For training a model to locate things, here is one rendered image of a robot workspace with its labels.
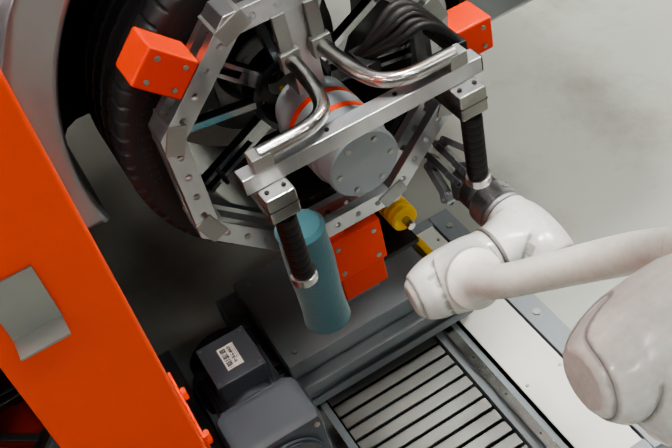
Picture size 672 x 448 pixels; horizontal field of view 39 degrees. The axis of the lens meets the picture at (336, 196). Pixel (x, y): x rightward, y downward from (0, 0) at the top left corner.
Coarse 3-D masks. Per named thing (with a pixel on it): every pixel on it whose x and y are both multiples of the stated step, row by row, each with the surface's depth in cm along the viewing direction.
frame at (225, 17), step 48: (240, 0) 147; (288, 0) 146; (432, 0) 160; (192, 48) 147; (432, 48) 166; (192, 96) 149; (192, 192) 158; (336, 192) 183; (384, 192) 181; (240, 240) 169
